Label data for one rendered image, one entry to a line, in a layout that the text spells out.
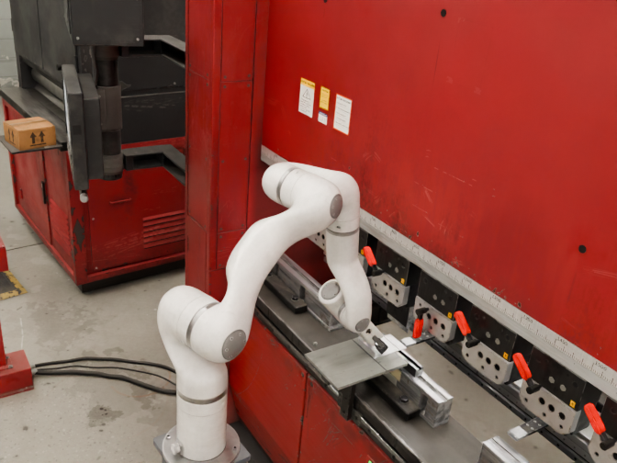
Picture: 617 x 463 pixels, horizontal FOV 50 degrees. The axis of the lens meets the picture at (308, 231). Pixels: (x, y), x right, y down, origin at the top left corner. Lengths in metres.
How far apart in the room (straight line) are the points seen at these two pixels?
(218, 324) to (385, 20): 0.97
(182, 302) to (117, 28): 1.20
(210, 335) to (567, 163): 0.84
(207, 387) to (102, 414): 1.87
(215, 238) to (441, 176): 1.14
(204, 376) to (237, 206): 1.18
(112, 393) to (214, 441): 1.88
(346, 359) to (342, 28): 1.00
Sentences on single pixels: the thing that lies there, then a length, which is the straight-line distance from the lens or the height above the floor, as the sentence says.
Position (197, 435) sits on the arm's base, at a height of 1.09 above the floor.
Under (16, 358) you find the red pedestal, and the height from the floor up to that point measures 0.12.
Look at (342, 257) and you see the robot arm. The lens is 1.76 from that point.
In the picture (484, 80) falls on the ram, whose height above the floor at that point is 1.89.
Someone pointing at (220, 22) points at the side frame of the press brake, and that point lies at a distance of 2.37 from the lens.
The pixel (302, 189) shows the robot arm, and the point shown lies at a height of 1.64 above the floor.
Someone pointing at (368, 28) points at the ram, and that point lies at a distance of 1.96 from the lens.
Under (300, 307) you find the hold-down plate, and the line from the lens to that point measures 2.45.
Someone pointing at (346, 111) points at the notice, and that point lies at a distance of 2.06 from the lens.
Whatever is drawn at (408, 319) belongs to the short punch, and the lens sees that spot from 2.03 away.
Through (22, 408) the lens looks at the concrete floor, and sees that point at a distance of 3.50.
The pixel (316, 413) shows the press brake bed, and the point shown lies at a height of 0.65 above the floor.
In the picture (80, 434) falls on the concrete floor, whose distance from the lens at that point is 3.30.
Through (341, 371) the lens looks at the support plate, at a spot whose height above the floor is 1.00.
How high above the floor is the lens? 2.21
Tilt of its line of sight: 26 degrees down
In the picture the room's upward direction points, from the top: 5 degrees clockwise
